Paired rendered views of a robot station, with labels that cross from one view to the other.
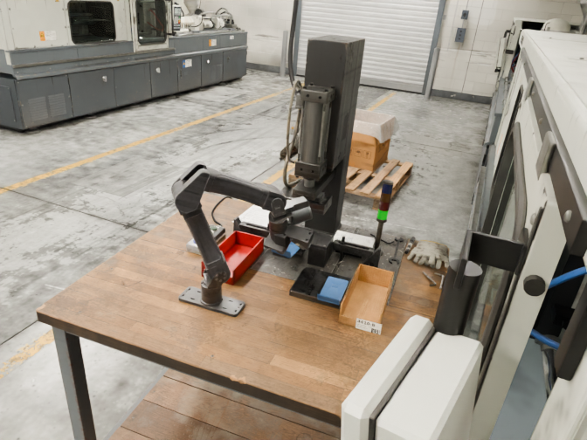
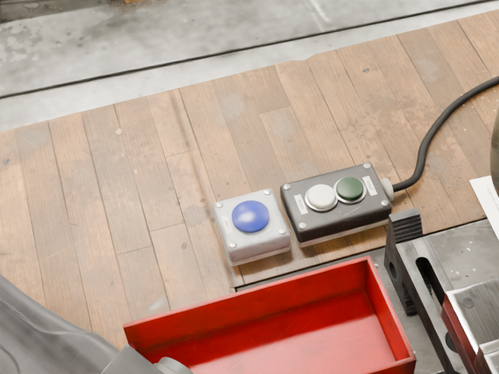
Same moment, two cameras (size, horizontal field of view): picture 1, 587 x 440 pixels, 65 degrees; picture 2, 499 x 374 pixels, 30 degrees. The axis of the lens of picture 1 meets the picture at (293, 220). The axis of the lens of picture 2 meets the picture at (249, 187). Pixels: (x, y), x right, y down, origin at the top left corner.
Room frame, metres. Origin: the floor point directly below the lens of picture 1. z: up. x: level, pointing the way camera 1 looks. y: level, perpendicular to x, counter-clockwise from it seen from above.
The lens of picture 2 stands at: (1.17, -0.16, 1.73)
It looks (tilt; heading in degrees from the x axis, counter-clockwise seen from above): 53 degrees down; 60
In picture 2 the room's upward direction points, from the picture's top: 5 degrees counter-clockwise
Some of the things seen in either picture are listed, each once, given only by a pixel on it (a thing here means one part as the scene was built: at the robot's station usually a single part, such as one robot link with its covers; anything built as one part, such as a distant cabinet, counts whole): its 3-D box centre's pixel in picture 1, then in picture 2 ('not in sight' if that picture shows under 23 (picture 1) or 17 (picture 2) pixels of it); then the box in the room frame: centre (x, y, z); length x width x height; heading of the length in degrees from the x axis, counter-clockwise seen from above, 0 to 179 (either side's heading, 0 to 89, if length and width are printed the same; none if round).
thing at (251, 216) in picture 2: not in sight; (250, 219); (1.46, 0.34, 0.93); 0.04 x 0.04 x 0.02
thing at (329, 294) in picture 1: (333, 287); not in sight; (1.23, -0.15, 0.93); 0.15 x 0.07 x 0.03; 164
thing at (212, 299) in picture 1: (211, 292); not in sight; (1.14, 0.23, 0.94); 0.20 x 0.07 x 0.08; 72
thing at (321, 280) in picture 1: (321, 286); not in sight; (1.27, -0.11, 0.91); 0.17 x 0.16 x 0.02; 72
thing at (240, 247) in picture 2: (198, 248); (252, 233); (1.46, 0.34, 0.90); 0.07 x 0.07 x 0.06; 72
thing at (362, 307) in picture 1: (369, 297); not in sight; (1.20, -0.26, 0.93); 0.25 x 0.13 x 0.08; 162
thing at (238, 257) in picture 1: (234, 256); (267, 355); (1.38, 0.20, 0.93); 0.25 x 0.12 x 0.06; 162
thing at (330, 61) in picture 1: (327, 103); not in sight; (1.60, -0.08, 1.44); 0.17 x 0.13 x 0.42; 162
